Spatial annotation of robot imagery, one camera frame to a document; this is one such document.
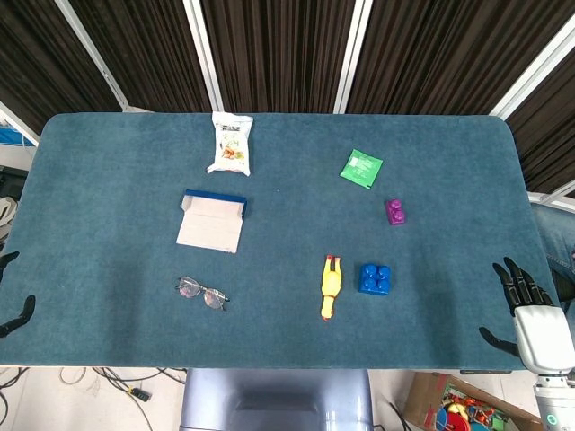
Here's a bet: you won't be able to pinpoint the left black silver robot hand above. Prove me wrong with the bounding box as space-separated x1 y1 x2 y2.
0 250 36 340

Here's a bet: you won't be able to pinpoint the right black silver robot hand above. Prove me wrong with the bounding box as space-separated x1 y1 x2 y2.
478 256 575 374

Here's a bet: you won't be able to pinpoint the eyeglasses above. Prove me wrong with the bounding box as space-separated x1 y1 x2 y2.
175 276 231 313

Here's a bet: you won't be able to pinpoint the white box with blue lid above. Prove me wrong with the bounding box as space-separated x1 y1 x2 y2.
175 189 249 255

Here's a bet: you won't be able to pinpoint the cardboard box of toys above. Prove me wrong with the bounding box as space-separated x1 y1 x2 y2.
402 371 547 431

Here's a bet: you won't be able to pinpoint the person's jeans leg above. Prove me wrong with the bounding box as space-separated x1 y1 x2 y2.
531 201 575 311

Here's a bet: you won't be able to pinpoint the blue toy brick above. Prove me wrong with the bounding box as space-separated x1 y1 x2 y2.
358 262 392 296

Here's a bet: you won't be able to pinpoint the purple toy brick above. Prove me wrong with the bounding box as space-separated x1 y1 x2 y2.
385 198 408 227

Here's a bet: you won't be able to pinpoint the yellow rubber chicken toy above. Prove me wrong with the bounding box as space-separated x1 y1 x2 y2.
320 254 345 322

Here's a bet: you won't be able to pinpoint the green sachet packet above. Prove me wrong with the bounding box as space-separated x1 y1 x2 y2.
339 148 385 190

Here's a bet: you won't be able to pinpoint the white snack bag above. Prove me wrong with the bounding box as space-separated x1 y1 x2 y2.
206 110 255 177

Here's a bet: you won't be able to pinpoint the blue-grey robot torso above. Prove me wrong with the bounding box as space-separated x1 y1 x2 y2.
179 368 375 431

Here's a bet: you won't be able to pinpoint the teal table cloth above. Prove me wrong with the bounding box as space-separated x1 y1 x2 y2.
0 111 561 372

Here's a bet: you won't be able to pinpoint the dark brown curtain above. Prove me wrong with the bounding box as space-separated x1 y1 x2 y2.
0 0 575 194

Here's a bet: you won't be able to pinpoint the tangled floor cables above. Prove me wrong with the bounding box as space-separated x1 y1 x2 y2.
0 366 188 431

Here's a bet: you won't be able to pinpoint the white metal frame post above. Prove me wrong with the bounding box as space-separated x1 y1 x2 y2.
332 0 375 115
182 0 226 113
527 182 575 210
55 0 135 113
489 16 575 120
0 101 41 147

